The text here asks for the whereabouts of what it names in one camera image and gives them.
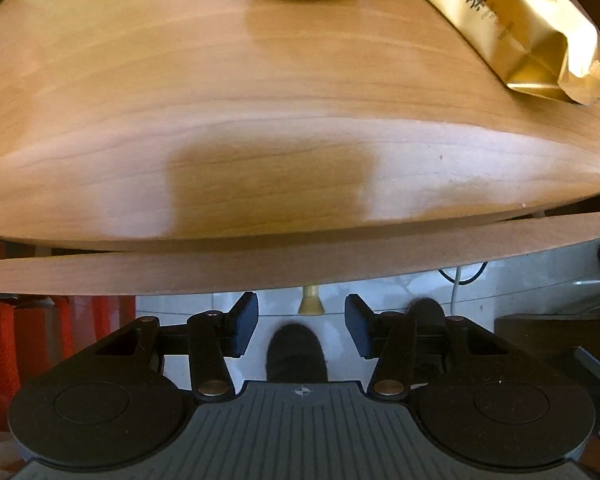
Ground gold tea packet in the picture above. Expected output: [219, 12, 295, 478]
[428, 0, 600, 105]

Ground wooden nightstand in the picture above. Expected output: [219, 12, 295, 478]
[0, 0, 600, 248]

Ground black power cable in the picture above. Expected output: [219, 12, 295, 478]
[437, 261, 490, 287]

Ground brass drawer knob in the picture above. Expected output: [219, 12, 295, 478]
[298, 285, 325, 316]

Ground wooden drawer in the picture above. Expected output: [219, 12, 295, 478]
[0, 212, 600, 296]

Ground black shoe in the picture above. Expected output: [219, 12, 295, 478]
[265, 323, 328, 384]

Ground red gift bag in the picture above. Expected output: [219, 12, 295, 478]
[0, 295, 136, 431]

